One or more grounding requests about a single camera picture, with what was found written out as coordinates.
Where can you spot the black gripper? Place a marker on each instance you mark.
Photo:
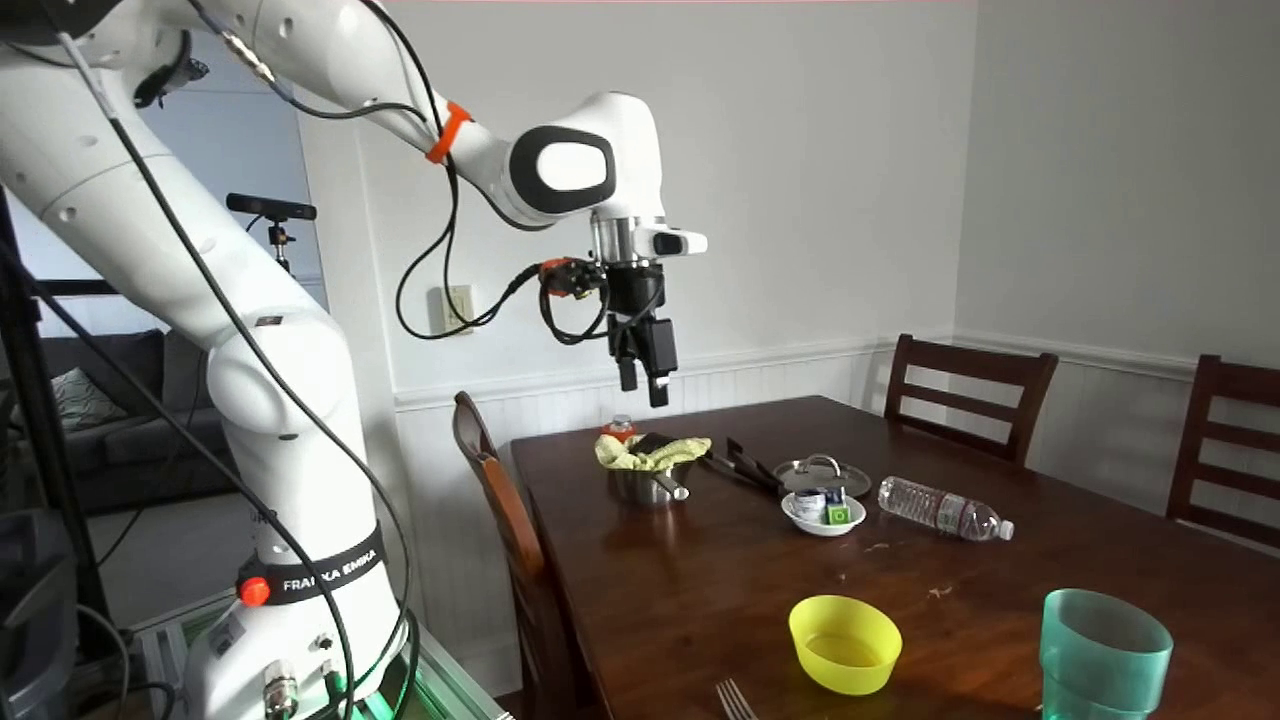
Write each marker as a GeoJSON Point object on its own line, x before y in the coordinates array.
{"type": "Point", "coordinates": [638, 301]}

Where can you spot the silver metal fork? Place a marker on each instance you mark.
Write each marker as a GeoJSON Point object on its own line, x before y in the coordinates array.
{"type": "Point", "coordinates": [734, 700]}

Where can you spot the yellow plastic bowl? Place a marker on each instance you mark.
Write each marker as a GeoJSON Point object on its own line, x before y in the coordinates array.
{"type": "Point", "coordinates": [845, 654]}

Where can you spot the translucent green plastic cup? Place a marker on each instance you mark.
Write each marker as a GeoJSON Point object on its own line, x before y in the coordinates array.
{"type": "Point", "coordinates": [1102, 665]}

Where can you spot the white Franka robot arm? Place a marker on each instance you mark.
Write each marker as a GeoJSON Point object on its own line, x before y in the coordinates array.
{"type": "Point", "coordinates": [293, 400]}

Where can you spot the small white patterned bowl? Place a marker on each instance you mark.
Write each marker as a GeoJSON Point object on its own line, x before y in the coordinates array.
{"type": "Point", "coordinates": [814, 522]}

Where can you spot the orange bottle with white cap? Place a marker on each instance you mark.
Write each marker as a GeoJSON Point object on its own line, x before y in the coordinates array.
{"type": "Point", "coordinates": [619, 429]}

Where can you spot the yellow cloth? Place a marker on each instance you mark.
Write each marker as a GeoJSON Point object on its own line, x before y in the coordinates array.
{"type": "Point", "coordinates": [641, 453]}

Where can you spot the small metal pot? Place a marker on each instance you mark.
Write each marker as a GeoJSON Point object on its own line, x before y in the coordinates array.
{"type": "Point", "coordinates": [647, 490]}

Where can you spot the black kitchen tongs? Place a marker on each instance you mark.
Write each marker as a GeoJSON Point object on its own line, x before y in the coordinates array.
{"type": "Point", "coordinates": [744, 469]}

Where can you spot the dark wooden chair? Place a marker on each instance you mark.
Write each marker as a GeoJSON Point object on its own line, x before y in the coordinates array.
{"type": "Point", "coordinates": [513, 522]}
{"type": "Point", "coordinates": [971, 361]}
{"type": "Point", "coordinates": [1232, 387]}

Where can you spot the clear plastic water bottle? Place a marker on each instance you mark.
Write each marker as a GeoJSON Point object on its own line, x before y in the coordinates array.
{"type": "Point", "coordinates": [934, 507]}

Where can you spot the dark grey sofa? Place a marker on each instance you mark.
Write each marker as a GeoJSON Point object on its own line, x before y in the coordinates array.
{"type": "Point", "coordinates": [133, 442]}

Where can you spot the black boom bar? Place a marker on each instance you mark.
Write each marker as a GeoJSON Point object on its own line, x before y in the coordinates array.
{"type": "Point", "coordinates": [81, 286]}

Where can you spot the black stand pole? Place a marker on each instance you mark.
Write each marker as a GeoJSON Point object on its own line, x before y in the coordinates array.
{"type": "Point", "coordinates": [42, 400]}

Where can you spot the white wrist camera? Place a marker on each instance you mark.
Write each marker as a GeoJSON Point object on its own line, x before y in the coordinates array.
{"type": "Point", "coordinates": [679, 243]}

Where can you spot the white wall outlet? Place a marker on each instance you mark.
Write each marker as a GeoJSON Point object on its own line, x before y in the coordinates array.
{"type": "Point", "coordinates": [455, 309]}

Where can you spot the green robot base plate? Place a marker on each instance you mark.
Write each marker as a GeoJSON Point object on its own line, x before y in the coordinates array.
{"type": "Point", "coordinates": [444, 693]}

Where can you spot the black camera on tripod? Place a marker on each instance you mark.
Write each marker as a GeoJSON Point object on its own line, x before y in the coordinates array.
{"type": "Point", "coordinates": [265, 205]}

